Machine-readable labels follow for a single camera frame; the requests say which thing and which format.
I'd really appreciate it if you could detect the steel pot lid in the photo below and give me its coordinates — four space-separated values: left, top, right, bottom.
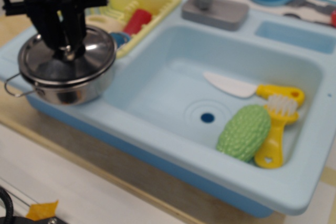
18 25 117 88

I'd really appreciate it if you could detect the black cable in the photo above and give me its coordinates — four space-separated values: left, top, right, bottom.
0 186 14 218

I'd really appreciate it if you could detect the yellow handled toy knife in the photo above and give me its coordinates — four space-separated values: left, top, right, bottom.
203 72 305 106

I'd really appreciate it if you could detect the grey toy faucet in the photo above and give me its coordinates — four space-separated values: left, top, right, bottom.
182 0 249 31

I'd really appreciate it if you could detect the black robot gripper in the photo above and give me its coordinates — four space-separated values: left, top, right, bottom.
3 0 107 51

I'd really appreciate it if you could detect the black toy utensil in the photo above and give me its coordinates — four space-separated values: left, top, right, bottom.
283 13 333 27

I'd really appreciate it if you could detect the blue cup in rack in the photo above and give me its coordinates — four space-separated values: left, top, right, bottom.
110 32 131 49

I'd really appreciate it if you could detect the cream toy bottle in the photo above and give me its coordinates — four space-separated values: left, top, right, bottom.
86 15 124 33

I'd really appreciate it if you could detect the grey toy spatula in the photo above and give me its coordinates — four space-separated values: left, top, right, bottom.
303 1 335 16

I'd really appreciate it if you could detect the red plate edge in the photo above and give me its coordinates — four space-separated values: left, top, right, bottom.
330 10 336 27

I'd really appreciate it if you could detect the light blue toy sink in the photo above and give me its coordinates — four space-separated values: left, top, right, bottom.
0 0 336 218

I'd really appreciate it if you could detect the yellow tape piece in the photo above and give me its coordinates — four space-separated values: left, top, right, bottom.
25 200 58 221

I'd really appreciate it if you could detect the yellow dish brush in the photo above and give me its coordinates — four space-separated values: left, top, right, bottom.
254 95 299 169

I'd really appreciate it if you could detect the yellow dish rack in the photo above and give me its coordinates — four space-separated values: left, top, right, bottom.
85 0 182 59

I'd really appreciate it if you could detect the red cup in rack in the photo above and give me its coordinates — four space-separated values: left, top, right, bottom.
123 9 152 36

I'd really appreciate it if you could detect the green toy bitter gourd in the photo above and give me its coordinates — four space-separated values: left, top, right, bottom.
216 104 271 162

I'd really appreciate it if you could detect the stainless steel pot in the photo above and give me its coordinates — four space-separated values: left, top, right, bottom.
4 57 115 105

